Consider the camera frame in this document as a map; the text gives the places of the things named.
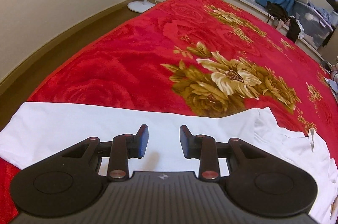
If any clear storage bin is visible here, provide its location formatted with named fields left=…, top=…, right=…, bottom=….
left=292, top=0, right=333, bottom=50

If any black bag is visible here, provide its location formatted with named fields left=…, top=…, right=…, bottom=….
left=265, top=1, right=289, bottom=23

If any black garment on sill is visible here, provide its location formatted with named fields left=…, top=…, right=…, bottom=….
left=286, top=16, right=304, bottom=42

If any white shirt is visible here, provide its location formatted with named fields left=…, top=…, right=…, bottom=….
left=1, top=102, right=337, bottom=223

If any red floral blanket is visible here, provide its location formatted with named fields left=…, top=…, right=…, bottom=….
left=1, top=0, right=337, bottom=223

